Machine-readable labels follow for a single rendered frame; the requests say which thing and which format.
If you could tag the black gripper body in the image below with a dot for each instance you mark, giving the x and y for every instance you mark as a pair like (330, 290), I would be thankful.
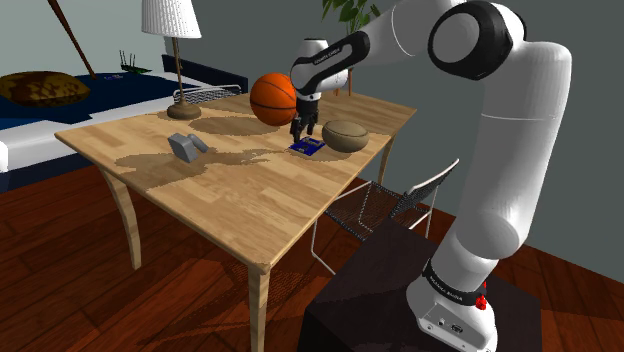
(307, 115)

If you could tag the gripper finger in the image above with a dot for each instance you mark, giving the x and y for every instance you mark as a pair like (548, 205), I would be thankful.
(310, 128)
(295, 129)

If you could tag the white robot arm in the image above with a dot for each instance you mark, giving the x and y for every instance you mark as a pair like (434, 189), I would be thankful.
(507, 146)

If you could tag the blue flat box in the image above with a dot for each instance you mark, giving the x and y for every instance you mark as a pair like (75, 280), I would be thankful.
(307, 146)

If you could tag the tan round bowl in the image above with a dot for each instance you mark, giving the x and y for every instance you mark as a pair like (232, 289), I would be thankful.
(345, 136)

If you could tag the orange basketball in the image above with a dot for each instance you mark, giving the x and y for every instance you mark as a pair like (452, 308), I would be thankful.
(271, 99)

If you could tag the wooden table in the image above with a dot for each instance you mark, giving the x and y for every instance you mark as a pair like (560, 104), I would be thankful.
(244, 195)

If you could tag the green potted plant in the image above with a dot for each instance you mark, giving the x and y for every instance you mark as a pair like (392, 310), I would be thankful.
(352, 19)

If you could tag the grey angular object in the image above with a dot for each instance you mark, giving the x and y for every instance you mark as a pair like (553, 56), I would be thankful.
(185, 146)

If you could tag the white shade table lamp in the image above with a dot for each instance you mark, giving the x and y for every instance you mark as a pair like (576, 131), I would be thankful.
(173, 39)

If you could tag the dark router with antennas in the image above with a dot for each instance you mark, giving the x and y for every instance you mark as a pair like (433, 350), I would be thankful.
(131, 66)

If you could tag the dark robot stand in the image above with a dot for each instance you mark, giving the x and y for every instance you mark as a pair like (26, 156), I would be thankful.
(370, 302)

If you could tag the bed with dark blue cover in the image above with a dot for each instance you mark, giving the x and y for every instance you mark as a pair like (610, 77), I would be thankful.
(73, 117)

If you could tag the brown wooden bat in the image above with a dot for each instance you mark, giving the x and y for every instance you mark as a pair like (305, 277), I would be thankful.
(73, 40)

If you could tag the brown patterned pillow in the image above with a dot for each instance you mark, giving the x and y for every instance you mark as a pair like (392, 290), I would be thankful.
(41, 88)

